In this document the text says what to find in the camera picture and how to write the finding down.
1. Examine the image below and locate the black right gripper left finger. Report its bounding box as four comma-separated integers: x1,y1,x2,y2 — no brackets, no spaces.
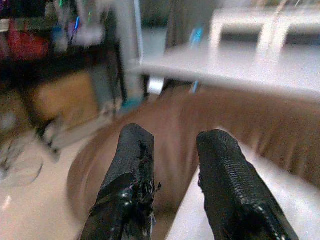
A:
80,123,162,240

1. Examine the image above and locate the brown sofa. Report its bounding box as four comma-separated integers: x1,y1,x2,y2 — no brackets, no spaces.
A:
66,84,320,240

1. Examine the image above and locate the black storage shelf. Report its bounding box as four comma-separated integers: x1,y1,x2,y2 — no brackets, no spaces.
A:
0,0,131,156

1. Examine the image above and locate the brown cardboard box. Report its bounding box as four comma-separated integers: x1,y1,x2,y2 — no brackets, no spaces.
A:
32,73,101,121

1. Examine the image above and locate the white low table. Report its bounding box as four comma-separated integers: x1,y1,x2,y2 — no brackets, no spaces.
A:
129,37,320,101

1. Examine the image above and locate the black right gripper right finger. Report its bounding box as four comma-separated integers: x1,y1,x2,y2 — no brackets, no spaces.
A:
195,129,300,240

